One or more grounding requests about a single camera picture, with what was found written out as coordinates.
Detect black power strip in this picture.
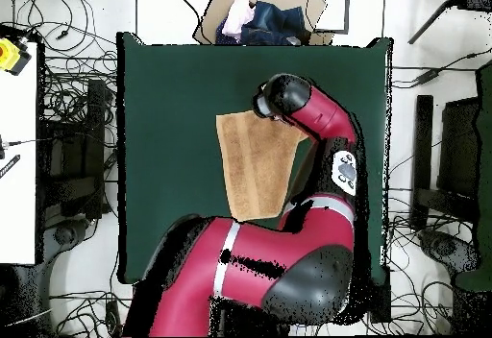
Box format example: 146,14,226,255
104,299,123,337

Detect black rectangular box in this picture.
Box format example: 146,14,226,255
370,266,393,325

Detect cardboard box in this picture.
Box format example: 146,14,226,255
191,0,336,46

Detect blue jeans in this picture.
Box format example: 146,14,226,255
240,0,312,46

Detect black striped tool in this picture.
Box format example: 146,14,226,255
0,154,22,181

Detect black cable tangle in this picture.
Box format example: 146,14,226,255
12,0,118,128
49,290,134,338
383,187,462,336

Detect green cloth-covered table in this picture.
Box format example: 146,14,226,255
453,60,492,292

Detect purple dotted garment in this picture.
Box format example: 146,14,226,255
214,18,244,46

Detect round black base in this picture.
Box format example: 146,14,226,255
417,229,482,279
51,220,80,248

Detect white side table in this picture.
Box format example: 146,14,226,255
0,40,38,266

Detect pale pink garment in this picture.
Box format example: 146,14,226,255
221,0,258,41

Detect yellow emergency stop button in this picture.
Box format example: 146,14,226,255
0,36,33,77

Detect dark green table cloth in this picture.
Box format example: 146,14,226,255
115,31,394,286

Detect black tripod stand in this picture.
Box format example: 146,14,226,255
406,0,492,46

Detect tan terry towel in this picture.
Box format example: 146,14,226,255
215,109,309,223

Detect black metal stand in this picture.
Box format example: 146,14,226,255
37,78,118,222
409,94,481,232

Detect black power adapter cable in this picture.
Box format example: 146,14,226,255
390,47,492,88

